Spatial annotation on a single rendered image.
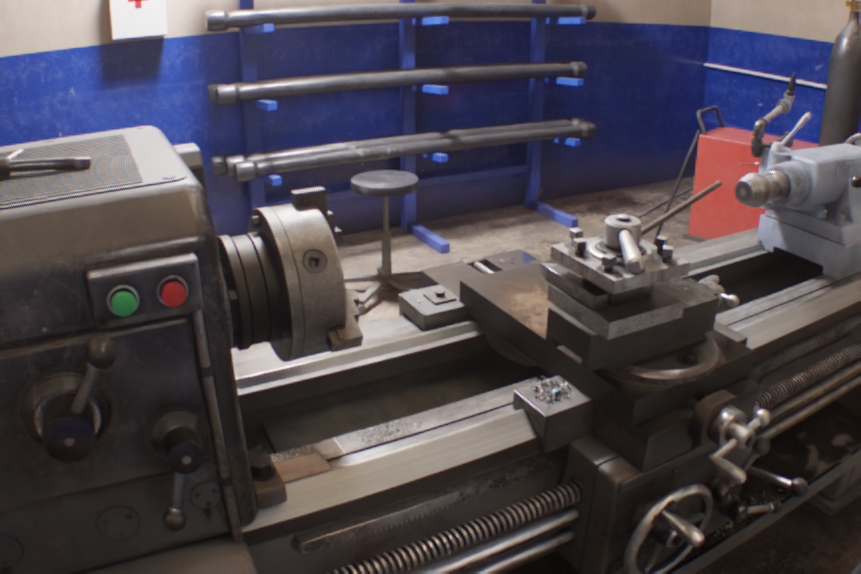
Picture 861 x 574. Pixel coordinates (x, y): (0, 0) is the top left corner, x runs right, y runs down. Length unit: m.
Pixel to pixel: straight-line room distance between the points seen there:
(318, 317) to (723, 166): 3.39
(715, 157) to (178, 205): 3.65
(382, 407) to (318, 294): 0.48
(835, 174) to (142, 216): 1.73
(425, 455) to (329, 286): 0.32
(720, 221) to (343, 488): 3.47
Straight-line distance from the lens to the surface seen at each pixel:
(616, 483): 1.20
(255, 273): 1.05
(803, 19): 5.78
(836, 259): 2.08
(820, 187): 1.98
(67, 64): 4.03
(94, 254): 0.80
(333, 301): 1.05
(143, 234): 0.81
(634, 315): 1.12
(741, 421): 1.24
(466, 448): 1.17
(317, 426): 1.42
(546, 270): 1.20
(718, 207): 4.26
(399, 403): 1.47
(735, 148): 4.15
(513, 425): 1.22
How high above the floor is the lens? 1.54
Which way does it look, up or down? 21 degrees down
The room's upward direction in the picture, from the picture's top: straight up
